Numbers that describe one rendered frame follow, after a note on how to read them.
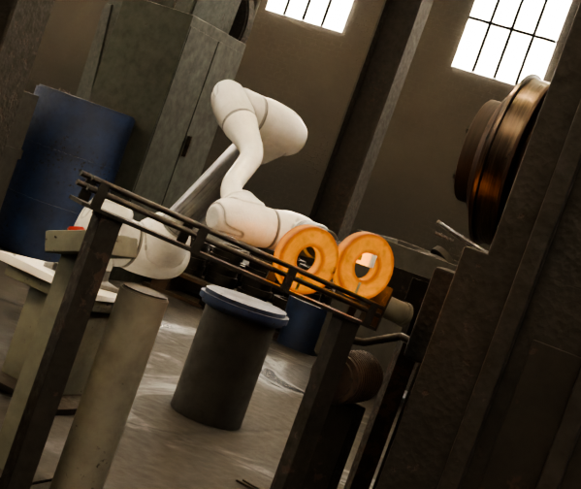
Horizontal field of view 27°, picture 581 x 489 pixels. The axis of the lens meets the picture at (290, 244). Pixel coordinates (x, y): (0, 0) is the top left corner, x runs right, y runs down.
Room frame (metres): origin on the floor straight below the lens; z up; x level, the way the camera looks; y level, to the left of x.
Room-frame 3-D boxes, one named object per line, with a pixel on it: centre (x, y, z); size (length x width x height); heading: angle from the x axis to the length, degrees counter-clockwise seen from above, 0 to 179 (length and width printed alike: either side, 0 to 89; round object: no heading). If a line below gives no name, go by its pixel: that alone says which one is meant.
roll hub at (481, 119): (3.25, -0.40, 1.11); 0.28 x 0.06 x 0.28; 158
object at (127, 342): (2.84, 0.28, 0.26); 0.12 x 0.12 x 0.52
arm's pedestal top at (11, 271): (3.73, 0.57, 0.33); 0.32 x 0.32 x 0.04; 63
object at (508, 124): (3.21, -0.49, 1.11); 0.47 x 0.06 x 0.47; 158
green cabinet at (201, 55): (6.93, 0.96, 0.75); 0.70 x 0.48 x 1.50; 158
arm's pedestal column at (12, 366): (3.73, 0.57, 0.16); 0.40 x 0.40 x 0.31; 63
